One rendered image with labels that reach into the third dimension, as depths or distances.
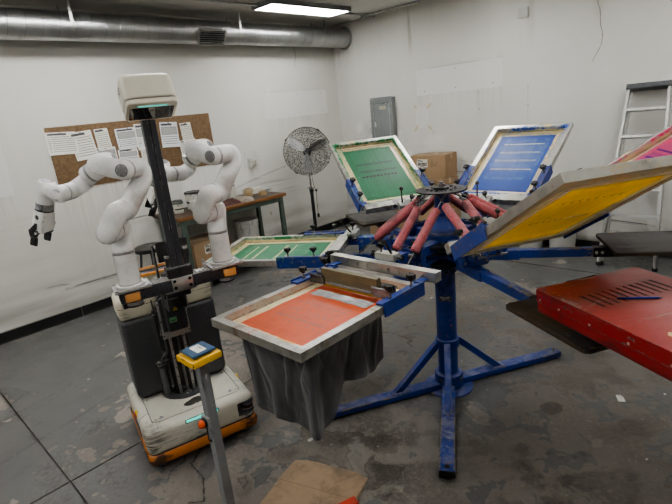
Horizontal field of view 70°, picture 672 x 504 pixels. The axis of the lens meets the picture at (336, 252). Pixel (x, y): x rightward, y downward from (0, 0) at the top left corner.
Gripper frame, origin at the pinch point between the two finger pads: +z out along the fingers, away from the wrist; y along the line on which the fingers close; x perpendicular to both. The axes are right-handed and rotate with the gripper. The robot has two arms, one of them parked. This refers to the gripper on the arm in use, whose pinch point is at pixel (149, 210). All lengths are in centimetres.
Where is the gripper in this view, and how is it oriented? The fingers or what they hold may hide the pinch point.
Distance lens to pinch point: 270.8
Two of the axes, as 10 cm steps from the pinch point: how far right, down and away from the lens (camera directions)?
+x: -8.0, -0.8, -6.0
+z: -3.9, 8.2, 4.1
